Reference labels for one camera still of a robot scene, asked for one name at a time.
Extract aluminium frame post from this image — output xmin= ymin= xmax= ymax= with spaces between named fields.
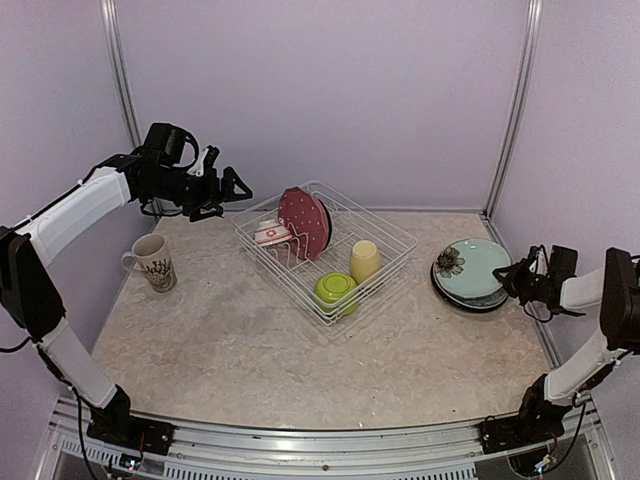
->
xmin=98 ymin=0 xmax=164 ymax=221
xmin=483 ymin=0 xmax=543 ymax=222

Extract left aluminium frame post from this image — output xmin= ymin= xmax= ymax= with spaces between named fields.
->
xmin=98 ymin=0 xmax=164 ymax=221

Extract front aluminium rail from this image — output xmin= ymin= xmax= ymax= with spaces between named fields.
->
xmin=32 ymin=394 xmax=616 ymax=480

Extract right aluminium frame post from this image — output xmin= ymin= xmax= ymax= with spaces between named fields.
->
xmin=483 ymin=0 xmax=543 ymax=222

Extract black striped rim plate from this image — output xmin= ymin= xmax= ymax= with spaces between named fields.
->
xmin=430 ymin=270 xmax=508 ymax=314

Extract teal green plate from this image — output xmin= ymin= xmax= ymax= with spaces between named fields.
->
xmin=432 ymin=238 xmax=511 ymax=299

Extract yellow mug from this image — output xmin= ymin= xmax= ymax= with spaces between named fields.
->
xmin=350 ymin=240 xmax=382 ymax=284

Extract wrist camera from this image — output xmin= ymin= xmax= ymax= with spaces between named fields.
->
xmin=529 ymin=245 xmax=578 ymax=281
xmin=187 ymin=145 xmax=220 ymax=177

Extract white floral mug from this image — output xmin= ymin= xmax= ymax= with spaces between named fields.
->
xmin=121 ymin=234 xmax=177 ymax=293

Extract pink polka dot plate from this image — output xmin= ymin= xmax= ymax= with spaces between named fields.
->
xmin=278 ymin=187 xmax=327 ymax=261

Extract white wire dish rack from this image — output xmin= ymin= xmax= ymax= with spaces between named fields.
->
xmin=232 ymin=180 xmax=417 ymax=326

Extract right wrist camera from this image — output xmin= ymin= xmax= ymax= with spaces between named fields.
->
xmin=529 ymin=245 xmax=578 ymax=281

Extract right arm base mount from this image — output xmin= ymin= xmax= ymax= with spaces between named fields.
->
xmin=478 ymin=413 xmax=564 ymax=454

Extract lime green bowl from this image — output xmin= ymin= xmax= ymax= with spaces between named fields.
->
xmin=314 ymin=272 xmax=359 ymax=316

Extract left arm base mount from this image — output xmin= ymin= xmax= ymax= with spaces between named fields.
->
xmin=87 ymin=416 xmax=175 ymax=456

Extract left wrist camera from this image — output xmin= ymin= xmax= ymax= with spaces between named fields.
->
xmin=187 ymin=145 xmax=220 ymax=177

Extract white bowl red pattern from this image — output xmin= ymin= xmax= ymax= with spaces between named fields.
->
xmin=254 ymin=219 xmax=292 ymax=246

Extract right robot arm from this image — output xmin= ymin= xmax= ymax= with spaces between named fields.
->
xmin=493 ymin=246 xmax=639 ymax=444

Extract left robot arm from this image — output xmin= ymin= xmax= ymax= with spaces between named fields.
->
xmin=1 ymin=153 xmax=253 ymax=445

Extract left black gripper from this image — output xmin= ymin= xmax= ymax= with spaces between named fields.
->
xmin=146 ymin=165 xmax=253 ymax=222

